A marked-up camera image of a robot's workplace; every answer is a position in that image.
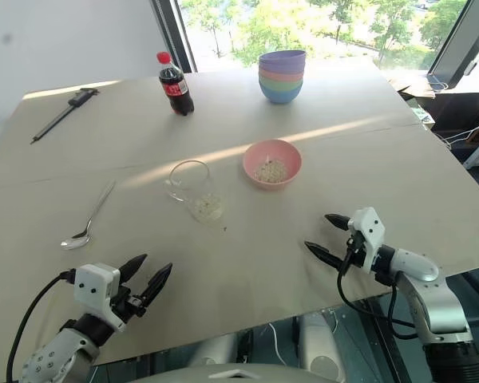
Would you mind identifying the pink bowl with cereal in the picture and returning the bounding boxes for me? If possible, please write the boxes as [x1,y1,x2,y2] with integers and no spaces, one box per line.
[241,139,303,192]

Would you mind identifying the thin white wire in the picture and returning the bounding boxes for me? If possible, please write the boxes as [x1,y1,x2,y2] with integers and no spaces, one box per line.
[266,322,289,365]

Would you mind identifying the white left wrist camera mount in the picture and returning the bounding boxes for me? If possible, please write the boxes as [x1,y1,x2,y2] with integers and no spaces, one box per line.
[73,263,125,333]

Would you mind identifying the slanted dark window frame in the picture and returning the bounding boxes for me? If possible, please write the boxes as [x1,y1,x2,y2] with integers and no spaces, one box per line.
[426,0,479,77]

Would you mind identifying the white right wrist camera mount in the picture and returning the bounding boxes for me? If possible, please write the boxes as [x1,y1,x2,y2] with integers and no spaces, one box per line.
[348,207,386,274]

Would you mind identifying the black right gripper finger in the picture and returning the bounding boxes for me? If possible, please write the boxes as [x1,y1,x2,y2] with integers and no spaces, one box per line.
[303,240,344,272]
[323,213,351,231]

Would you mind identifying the silver metal spoon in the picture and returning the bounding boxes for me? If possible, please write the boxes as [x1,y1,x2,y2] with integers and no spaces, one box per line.
[60,180,117,251]

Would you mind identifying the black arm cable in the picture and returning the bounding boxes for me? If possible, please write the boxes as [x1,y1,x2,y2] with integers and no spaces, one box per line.
[6,270,77,383]
[336,237,418,330]

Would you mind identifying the cola bottle with red cap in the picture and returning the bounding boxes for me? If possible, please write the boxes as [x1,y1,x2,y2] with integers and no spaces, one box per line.
[156,51,196,117]

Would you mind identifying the green plastic bowl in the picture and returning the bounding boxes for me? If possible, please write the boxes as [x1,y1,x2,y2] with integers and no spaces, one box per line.
[258,75,305,92]

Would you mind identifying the black vernier caliper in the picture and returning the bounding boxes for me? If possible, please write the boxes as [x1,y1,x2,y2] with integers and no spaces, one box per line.
[30,86,101,145]

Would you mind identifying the white rounded robot leg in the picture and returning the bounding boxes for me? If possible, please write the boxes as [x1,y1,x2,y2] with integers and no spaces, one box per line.
[298,312,346,383]
[189,332,241,366]

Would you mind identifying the purple plastic bowl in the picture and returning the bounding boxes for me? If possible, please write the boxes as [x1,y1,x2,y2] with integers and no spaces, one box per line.
[258,49,307,76]

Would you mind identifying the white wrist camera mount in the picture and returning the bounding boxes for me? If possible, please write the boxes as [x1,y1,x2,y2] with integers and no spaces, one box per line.
[73,263,125,333]
[348,207,386,274]

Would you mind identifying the white loose cable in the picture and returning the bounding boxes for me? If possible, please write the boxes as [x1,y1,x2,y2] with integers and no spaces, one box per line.
[441,113,479,151]

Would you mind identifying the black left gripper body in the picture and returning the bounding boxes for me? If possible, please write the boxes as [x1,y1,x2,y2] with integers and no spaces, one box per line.
[111,283,148,321]

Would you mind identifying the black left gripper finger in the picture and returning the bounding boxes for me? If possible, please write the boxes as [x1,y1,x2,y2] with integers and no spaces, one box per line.
[140,262,173,308]
[118,253,148,286]

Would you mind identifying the grey robot torso top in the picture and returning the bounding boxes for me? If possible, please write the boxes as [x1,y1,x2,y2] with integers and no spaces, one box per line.
[137,361,331,383]

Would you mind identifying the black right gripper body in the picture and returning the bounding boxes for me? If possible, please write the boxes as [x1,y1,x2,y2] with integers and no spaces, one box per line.
[342,228,364,270]

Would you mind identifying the brown cardboard pieces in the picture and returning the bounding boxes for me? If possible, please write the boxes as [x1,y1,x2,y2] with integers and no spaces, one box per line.
[386,73,438,100]

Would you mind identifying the dark window frame post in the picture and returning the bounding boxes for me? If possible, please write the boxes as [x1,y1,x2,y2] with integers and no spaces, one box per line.
[151,0,199,74]

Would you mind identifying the blue plastic bowl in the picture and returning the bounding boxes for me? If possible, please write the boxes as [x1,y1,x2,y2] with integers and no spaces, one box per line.
[259,81,303,105]

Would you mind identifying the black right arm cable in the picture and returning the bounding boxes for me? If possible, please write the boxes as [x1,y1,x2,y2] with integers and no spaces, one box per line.
[336,237,418,330]

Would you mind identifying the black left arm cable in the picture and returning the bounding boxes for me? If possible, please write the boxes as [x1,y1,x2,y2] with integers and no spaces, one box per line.
[6,270,77,383]

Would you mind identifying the clear glass mug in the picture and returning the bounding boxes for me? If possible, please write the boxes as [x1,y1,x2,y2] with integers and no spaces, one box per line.
[165,159,226,223]

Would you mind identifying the empty pink plastic bowl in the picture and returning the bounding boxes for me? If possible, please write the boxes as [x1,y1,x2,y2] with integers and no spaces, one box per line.
[258,69,306,81]

